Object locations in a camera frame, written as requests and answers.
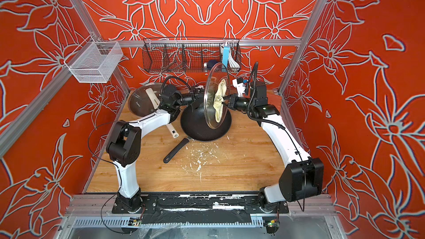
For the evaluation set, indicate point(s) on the black frying pan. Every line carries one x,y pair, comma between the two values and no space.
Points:
195,127

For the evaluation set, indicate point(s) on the light blue bottle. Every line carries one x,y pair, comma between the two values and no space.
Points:
225,51

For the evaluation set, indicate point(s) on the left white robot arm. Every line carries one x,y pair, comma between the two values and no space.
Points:
124,146

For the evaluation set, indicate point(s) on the yellow cleaning cloth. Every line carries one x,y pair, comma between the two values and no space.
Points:
218,100

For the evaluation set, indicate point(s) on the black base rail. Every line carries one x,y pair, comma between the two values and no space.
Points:
202,208

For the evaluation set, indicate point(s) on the glass pot lid black knob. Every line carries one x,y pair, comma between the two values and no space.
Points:
216,90

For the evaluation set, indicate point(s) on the clear plastic bin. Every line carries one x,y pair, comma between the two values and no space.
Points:
95,62

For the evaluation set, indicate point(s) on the glass lid white handle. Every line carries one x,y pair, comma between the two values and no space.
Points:
142,99

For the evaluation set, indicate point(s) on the black wire basket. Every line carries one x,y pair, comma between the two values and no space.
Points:
187,55

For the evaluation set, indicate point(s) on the pan with white handle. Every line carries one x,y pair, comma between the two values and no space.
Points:
172,131

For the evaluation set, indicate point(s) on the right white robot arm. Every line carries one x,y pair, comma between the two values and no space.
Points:
303,175

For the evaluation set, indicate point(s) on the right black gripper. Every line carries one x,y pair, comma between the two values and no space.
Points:
234,102

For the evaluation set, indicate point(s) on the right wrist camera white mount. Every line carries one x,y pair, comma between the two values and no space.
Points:
240,85

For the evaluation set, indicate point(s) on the dark blue round object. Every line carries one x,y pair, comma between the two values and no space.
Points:
210,64

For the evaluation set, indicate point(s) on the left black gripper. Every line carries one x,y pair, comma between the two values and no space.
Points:
195,95

